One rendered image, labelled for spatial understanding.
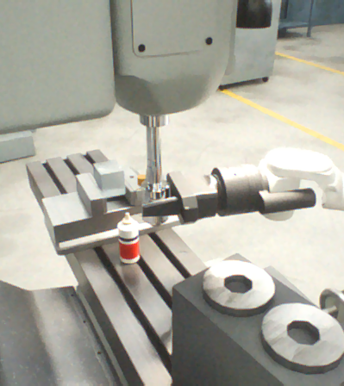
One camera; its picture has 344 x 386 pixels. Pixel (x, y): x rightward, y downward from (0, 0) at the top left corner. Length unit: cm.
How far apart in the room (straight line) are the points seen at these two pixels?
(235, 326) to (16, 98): 35
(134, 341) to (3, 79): 47
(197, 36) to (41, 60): 20
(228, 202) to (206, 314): 25
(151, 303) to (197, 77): 42
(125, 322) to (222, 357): 28
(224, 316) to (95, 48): 34
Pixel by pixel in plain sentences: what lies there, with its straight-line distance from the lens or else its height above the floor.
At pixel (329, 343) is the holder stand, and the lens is 53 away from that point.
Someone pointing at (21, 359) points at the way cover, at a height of 95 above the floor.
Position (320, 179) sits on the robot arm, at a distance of 79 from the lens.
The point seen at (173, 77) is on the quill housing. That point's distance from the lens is 58.
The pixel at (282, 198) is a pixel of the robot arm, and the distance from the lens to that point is 77.
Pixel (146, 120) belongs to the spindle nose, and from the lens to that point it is 68.
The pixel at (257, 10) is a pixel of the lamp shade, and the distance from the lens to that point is 77.
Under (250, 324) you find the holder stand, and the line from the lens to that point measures 55.
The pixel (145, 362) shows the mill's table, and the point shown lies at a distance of 75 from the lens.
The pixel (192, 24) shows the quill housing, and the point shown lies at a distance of 58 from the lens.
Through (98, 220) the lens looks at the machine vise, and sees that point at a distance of 96.
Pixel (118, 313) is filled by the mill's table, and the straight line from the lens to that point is 82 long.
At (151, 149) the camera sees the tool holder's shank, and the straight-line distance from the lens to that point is 70.
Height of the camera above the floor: 153
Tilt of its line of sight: 30 degrees down
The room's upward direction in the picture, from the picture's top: straight up
